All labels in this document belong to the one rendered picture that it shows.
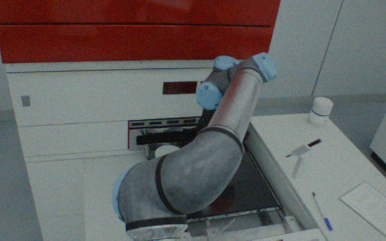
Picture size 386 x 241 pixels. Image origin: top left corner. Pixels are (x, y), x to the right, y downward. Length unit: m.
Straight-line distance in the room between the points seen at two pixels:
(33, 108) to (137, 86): 0.34
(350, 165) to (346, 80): 2.51
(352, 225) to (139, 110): 0.75
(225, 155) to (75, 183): 0.90
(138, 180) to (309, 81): 2.95
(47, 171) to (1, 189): 1.13
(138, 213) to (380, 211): 0.76
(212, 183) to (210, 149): 0.06
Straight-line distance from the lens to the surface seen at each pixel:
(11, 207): 2.36
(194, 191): 0.59
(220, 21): 1.08
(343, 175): 1.24
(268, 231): 1.08
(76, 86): 1.16
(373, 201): 1.19
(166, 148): 1.24
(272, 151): 1.22
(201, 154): 0.60
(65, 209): 1.52
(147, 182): 0.63
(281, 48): 3.15
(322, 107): 1.38
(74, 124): 1.24
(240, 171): 1.20
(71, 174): 1.38
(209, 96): 0.93
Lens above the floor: 1.69
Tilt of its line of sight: 34 degrees down
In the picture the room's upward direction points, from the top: 8 degrees clockwise
